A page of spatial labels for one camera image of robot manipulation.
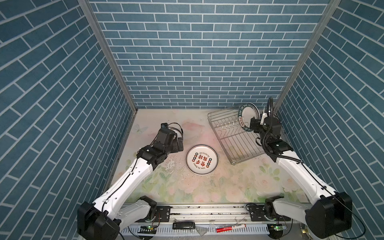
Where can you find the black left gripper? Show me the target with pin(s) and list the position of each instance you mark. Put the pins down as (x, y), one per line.
(179, 144)

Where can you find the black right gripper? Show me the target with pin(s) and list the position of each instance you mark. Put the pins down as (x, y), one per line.
(255, 124)

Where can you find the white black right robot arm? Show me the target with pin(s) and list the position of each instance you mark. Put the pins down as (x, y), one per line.
(328, 213)

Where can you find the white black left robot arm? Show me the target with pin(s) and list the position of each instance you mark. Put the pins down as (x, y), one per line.
(105, 217)

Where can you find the black rectangular device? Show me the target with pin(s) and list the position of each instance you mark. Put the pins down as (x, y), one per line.
(183, 225)

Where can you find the left green circuit board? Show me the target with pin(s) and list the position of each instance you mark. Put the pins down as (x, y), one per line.
(147, 230)

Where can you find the green circuit board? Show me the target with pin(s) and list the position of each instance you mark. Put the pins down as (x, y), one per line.
(147, 230)
(276, 229)

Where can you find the right green circuit board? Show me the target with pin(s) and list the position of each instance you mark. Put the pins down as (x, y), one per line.
(276, 229)

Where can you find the red marker pen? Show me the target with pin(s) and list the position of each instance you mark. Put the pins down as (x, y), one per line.
(230, 228)

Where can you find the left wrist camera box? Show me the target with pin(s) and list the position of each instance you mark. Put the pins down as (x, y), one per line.
(166, 136)

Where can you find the chrome wire dish rack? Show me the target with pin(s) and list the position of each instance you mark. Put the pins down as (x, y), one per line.
(238, 145)

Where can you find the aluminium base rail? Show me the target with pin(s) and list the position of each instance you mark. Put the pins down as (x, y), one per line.
(210, 216)

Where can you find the aluminium corner frame post right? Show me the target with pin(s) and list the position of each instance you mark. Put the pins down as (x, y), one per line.
(318, 30)

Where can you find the aluminium corner frame post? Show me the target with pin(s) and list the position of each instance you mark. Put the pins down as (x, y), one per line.
(93, 22)
(318, 30)

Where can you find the aluminium corner frame post left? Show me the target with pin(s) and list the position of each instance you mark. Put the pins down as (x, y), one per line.
(93, 22)

